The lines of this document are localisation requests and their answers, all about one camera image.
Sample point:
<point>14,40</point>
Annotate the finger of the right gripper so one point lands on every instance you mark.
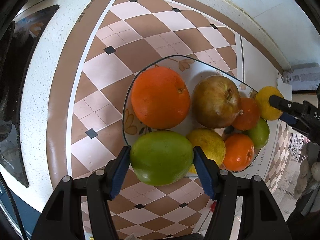
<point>291,108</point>
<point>287,118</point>

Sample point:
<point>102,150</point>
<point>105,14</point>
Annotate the yellow orange fruit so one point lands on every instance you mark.
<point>268,112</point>

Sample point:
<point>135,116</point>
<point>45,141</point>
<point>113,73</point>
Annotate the green apple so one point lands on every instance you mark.
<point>161,158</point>
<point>259,134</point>

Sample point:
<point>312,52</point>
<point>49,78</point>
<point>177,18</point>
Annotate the small orange tangerine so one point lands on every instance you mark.
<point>160,98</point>

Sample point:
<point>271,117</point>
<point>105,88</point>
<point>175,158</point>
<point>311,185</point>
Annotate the red cherry tomato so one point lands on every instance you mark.
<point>212,207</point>

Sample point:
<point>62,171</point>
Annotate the white crumpled tissue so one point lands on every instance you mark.
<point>285,89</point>

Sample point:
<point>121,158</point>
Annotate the dark orange fruit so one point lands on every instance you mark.
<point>249,115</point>

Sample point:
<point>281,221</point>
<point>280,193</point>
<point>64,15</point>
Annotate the bright orange fruit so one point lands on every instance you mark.
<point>239,152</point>

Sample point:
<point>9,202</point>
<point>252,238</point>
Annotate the brown red apple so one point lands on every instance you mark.
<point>216,102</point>

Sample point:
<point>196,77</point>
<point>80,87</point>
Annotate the yellow pear fruit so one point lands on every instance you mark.
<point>211,143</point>

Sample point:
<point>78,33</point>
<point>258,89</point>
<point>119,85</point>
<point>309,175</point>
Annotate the floral ceramic plate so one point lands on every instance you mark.
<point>192,72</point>

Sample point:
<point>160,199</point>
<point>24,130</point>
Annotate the checkered counter mat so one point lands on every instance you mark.
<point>98,195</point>

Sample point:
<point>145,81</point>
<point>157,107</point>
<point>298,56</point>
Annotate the black induction stove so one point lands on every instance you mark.
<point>17,47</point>

